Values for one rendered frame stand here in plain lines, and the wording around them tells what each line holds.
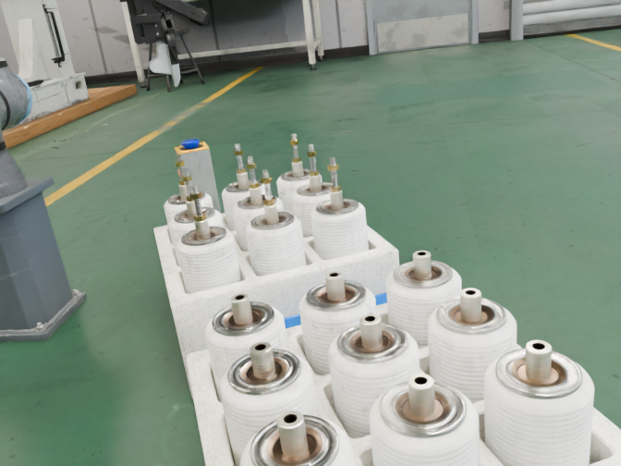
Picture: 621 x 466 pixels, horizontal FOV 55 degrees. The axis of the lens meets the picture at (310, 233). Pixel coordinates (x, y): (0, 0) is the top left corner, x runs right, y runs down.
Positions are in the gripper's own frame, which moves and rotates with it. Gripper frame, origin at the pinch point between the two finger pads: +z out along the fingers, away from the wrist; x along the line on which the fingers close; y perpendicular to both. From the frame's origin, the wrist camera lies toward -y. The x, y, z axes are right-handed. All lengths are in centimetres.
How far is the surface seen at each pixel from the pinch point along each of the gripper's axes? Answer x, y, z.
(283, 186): 19.6, -15.1, 22.0
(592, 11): -321, -393, 29
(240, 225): 31.3, -3.4, 24.0
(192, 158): 3.5, 0.5, 16.6
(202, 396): 74, 11, 28
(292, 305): 49, -7, 34
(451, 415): 97, -9, 21
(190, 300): 48, 9, 28
